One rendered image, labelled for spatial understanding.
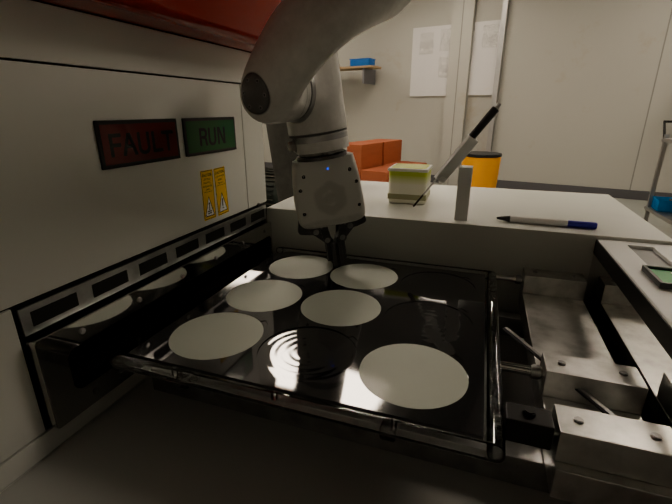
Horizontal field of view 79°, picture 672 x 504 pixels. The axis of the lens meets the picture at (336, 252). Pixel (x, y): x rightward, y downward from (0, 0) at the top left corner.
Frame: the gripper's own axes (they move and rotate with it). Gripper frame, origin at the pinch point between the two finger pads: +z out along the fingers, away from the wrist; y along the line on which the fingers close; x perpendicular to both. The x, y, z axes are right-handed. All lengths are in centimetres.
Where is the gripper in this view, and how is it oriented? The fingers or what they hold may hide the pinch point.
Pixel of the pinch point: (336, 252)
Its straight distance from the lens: 65.2
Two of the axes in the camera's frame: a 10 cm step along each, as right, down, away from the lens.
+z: 1.4, 9.3, 3.5
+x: -2.0, -3.2, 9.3
